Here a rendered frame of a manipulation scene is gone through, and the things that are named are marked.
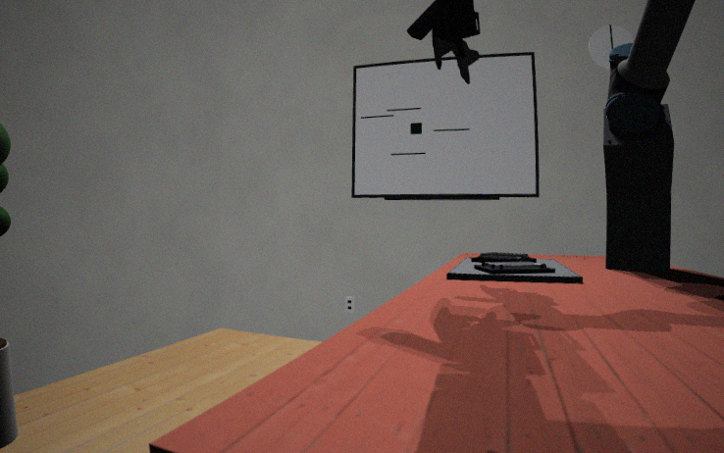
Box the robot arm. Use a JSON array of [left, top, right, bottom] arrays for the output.
[[407, 0, 696, 141]]

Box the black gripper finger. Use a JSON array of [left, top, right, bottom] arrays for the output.
[[432, 28, 452, 70], [451, 26, 480, 84]]

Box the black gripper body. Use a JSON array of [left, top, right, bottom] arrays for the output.
[[435, 0, 480, 43]]

